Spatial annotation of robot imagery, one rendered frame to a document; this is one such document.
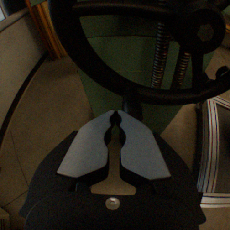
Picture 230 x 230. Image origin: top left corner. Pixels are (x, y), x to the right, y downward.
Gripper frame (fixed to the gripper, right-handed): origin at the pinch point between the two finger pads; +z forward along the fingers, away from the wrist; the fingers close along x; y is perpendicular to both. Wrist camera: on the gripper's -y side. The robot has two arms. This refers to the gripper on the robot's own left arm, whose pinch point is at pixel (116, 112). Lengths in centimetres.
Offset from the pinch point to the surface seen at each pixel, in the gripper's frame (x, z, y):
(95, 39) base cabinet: -5.7, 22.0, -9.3
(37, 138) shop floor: -68, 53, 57
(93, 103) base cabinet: -10.2, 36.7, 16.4
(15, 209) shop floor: -85, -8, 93
